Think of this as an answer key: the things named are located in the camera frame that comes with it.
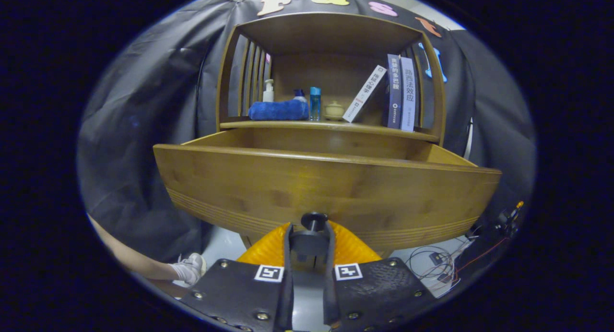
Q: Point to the white bottle with blue cap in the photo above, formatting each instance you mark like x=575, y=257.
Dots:
x=300, y=97

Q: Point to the person's bare leg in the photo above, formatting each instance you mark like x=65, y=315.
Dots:
x=139, y=265

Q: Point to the wooden drawer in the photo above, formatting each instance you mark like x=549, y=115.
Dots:
x=312, y=188

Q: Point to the white book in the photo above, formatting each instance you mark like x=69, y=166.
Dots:
x=364, y=94

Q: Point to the clear blue bottle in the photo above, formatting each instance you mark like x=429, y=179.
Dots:
x=315, y=104

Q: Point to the white sneaker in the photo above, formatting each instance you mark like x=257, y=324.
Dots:
x=192, y=267

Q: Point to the white pump bottle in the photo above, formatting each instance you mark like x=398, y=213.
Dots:
x=268, y=94

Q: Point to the metal stand pole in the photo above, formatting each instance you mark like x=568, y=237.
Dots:
x=469, y=140

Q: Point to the blue folded towel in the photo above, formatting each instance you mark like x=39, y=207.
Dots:
x=278, y=110

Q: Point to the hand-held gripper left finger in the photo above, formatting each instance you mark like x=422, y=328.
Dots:
x=288, y=284

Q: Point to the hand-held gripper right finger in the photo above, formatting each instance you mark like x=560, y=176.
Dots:
x=328, y=293

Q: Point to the black device with orange part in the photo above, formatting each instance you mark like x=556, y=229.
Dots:
x=506, y=219

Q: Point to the dark blue book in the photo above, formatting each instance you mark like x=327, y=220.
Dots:
x=394, y=92

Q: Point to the wooden cabinet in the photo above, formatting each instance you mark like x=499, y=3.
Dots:
x=326, y=34

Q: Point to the beige lidded teacup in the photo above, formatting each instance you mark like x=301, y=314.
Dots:
x=334, y=111

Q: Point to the pale purple book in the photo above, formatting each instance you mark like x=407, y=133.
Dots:
x=408, y=94

